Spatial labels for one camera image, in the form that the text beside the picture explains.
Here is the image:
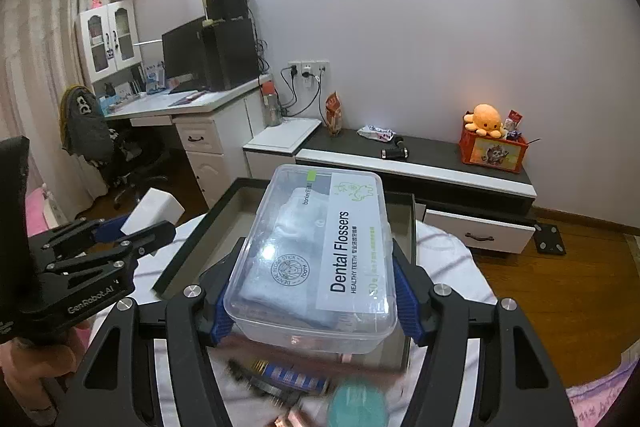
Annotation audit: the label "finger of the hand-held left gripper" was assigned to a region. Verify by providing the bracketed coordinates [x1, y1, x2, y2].
[44, 221, 177, 279]
[29, 214, 131, 260]

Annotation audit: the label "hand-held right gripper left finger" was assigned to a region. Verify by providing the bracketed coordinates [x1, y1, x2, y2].
[52, 252, 241, 427]

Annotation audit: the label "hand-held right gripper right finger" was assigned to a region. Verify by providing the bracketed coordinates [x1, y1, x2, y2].
[391, 237, 581, 427]

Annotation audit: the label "white plug adapter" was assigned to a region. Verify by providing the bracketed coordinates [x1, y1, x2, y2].
[121, 188, 185, 238]

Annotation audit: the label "pink box with black rim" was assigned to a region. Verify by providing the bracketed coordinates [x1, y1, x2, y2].
[154, 177, 418, 375]

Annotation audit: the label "clear plastic floss box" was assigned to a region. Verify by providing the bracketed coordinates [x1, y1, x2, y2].
[223, 164, 399, 355]

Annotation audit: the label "person's left hand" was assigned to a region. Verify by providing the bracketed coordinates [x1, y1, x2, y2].
[0, 324, 93, 427]

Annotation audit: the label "pink cloth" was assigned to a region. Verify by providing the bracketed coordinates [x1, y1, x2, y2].
[25, 184, 68, 233]

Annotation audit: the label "white striped quilt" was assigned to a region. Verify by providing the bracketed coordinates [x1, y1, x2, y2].
[92, 212, 496, 427]

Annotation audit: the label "black office chair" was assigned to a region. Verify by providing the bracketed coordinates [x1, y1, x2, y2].
[75, 127, 171, 210]

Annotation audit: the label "dark striped item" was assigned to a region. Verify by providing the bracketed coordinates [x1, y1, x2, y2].
[227, 358, 332, 403]

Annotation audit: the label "grey hoodie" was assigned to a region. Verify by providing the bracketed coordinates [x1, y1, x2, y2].
[60, 84, 113, 158]

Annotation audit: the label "teal round container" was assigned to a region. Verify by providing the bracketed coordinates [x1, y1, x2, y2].
[327, 382, 388, 427]

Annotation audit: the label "white desk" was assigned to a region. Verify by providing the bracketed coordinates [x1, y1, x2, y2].
[102, 74, 273, 208]

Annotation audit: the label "black and white tv stand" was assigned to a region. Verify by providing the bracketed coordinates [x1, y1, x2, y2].
[243, 117, 538, 255]

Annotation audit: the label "black cylindrical item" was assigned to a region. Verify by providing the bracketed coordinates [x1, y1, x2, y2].
[381, 134, 411, 160]

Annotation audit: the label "black bathroom scale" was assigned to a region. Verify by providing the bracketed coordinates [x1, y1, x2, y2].
[532, 219, 567, 256]

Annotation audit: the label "blue box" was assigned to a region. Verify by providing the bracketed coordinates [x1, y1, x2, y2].
[145, 62, 166, 90]

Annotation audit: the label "red printed storage box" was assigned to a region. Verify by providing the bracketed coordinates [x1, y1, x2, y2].
[460, 127, 528, 172]

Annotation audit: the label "white printed packet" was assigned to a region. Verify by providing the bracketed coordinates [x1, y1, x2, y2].
[356, 124, 393, 142]

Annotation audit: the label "red capped water bottle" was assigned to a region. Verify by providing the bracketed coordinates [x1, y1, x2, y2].
[262, 83, 283, 128]

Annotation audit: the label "beige curtain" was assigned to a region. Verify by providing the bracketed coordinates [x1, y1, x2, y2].
[0, 0, 113, 202]

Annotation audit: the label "white hutch cabinet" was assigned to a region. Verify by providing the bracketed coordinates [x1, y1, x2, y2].
[75, 0, 143, 84]

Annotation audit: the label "black computer monitor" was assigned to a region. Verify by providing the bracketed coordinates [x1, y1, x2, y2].
[161, 16, 211, 94]

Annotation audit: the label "orange octopus plush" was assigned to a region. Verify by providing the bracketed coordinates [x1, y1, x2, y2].
[462, 103, 506, 138]

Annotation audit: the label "orange snack bag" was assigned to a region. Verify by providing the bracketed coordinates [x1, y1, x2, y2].
[325, 92, 344, 136]

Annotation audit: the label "black computer tower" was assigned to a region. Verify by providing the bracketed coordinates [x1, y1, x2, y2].
[200, 18, 261, 92]

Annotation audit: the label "red and white card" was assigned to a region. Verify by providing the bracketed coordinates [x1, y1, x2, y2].
[505, 109, 526, 140]

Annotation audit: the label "pink printed blanket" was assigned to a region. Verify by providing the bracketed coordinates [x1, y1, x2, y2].
[565, 357, 640, 427]

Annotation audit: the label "black power cables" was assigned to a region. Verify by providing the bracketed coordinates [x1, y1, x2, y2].
[277, 67, 323, 118]

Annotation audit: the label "white wall socket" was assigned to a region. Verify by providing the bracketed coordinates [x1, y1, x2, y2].
[287, 60, 330, 76]

